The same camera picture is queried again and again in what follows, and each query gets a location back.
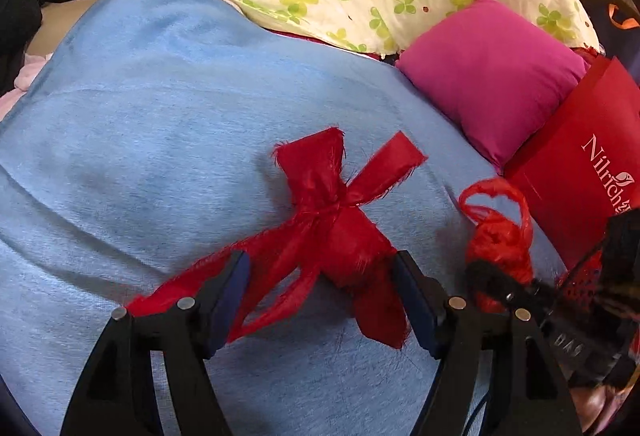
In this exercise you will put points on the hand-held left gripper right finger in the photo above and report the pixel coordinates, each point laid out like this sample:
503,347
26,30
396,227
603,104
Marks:
415,306

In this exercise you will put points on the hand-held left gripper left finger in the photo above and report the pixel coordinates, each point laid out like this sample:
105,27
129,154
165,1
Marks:
230,301

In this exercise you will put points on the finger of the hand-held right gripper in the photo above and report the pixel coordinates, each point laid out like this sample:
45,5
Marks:
500,283

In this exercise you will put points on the red plastic strip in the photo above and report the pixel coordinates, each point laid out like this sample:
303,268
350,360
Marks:
500,236

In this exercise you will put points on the red ribbon bow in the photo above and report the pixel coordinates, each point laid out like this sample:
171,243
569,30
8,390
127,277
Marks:
350,241

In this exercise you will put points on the red paper shopping bag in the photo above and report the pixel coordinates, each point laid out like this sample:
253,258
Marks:
575,166

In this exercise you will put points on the light blue blanket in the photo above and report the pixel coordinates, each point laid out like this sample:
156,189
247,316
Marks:
150,141

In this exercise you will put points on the pink pillow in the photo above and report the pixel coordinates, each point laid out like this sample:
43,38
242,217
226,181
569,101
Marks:
490,76

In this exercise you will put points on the pale pink cloth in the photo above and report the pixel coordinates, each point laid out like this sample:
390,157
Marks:
30,71

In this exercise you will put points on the beige cushion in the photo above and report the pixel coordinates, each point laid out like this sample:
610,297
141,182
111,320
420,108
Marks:
60,26

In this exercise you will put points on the pile of dark clothes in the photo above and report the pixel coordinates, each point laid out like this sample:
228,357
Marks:
15,16

